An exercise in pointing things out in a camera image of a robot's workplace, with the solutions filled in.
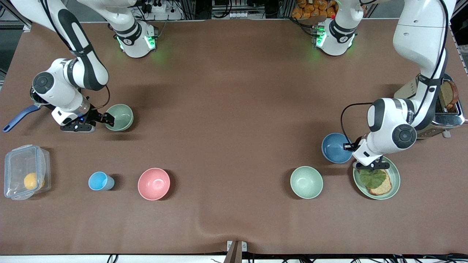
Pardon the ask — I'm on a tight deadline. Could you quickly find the pink bowl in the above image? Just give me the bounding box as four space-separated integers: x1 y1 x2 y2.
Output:
137 168 171 201

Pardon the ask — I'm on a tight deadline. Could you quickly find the yellow round fruit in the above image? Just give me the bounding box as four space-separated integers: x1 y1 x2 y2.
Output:
24 172 45 190

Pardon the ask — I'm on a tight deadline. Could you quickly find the green plate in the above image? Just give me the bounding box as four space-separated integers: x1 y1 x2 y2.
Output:
353 155 401 200

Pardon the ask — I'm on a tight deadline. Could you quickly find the metal table bracket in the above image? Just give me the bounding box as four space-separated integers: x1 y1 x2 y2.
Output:
227 240 247 263

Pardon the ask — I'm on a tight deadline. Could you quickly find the clear plastic lidded container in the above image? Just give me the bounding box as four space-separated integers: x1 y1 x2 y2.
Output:
4 144 52 201

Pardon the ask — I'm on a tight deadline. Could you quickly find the aluminium frame strut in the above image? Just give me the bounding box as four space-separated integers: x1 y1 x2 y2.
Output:
0 0 31 33

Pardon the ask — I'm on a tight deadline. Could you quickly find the beige metal toaster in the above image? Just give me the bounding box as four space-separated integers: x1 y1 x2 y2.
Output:
394 72 465 140

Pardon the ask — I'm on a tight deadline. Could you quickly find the bag of orange fruit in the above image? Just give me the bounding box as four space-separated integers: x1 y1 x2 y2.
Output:
291 0 337 19

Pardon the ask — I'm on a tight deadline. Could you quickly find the toast slice in toaster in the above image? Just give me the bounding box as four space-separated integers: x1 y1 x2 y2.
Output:
439 80 459 110

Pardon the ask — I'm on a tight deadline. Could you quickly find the black pot with blue handle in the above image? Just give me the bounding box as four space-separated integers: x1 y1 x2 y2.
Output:
3 86 52 133

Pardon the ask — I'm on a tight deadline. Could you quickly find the pale green bowl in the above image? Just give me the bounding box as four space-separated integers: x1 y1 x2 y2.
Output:
290 166 324 199
105 104 134 132

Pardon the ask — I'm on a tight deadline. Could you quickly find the brown bread slice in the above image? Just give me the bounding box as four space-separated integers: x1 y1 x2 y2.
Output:
356 166 392 196

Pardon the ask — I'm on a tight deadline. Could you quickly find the blue bowl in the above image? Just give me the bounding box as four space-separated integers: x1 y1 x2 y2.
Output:
321 133 354 164

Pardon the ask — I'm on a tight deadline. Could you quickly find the light blue cup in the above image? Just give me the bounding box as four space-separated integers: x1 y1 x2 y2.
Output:
88 171 115 191

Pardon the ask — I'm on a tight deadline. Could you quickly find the white power strip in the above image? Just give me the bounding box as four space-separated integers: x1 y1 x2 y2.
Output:
144 0 183 20

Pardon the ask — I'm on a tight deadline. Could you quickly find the green lettuce leaf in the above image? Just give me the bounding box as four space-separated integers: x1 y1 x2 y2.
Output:
359 169 387 190

